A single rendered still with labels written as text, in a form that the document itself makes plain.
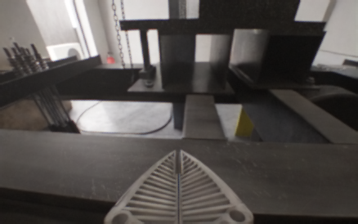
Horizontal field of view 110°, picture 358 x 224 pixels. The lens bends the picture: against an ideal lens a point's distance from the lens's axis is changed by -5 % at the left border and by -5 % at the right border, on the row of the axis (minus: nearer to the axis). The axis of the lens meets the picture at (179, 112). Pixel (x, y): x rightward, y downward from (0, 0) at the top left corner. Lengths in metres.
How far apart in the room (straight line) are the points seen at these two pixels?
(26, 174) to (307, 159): 0.52
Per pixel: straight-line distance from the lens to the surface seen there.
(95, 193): 0.27
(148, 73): 0.65
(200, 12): 0.51
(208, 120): 0.37
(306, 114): 0.53
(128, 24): 0.50
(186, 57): 1.11
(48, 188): 0.32
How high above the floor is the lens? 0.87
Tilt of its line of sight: 32 degrees down
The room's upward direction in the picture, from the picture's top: 1 degrees counter-clockwise
